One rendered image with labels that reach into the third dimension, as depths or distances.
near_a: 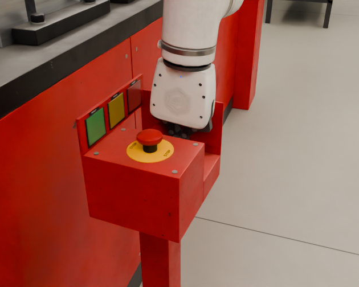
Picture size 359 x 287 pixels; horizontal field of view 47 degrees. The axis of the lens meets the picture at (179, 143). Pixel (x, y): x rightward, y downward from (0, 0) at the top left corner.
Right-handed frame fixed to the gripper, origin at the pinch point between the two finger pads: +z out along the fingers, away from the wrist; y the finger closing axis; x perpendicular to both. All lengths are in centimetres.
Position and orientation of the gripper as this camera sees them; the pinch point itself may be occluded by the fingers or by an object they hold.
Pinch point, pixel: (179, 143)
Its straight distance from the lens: 71.9
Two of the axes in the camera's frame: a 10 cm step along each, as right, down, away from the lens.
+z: -0.8, 8.5, 5.3
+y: 9.2, 2.6, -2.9
